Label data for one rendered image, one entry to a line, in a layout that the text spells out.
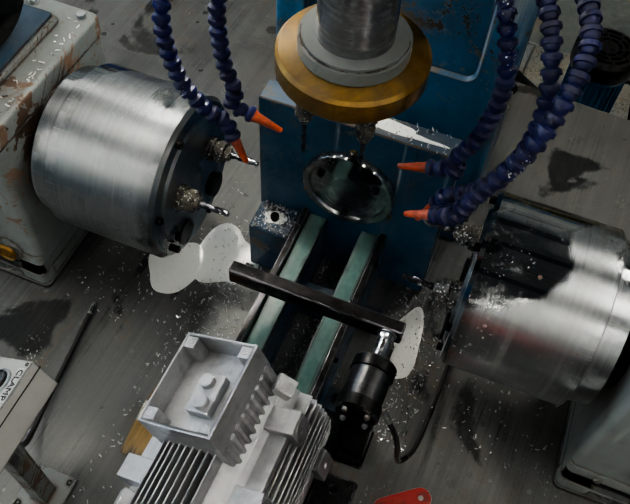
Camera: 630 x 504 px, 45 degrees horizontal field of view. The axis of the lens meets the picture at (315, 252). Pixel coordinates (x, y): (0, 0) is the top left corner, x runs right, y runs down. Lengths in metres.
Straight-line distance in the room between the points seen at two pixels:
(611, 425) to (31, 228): 0.87
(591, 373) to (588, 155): 0.70
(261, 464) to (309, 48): 0.46
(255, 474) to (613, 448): 0.48
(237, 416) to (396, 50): 0.44
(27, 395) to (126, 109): 0.39
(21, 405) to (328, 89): 0.51
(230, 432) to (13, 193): 0.52
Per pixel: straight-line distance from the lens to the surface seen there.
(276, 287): 1.04
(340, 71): 0.84
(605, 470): 1.17
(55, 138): 1.10
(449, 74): 1.13
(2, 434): 0.97
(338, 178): 1.15
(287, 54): 0.88
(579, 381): 1.00
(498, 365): 1.00
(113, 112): 1.08
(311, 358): 1.12
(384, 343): 1.02
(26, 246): 1.29
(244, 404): 0.86
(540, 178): 1.54
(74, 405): 1.25
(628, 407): 1.00
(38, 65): 1.17
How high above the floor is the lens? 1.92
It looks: 56 degrees down
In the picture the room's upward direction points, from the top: 5 degrees clockwise
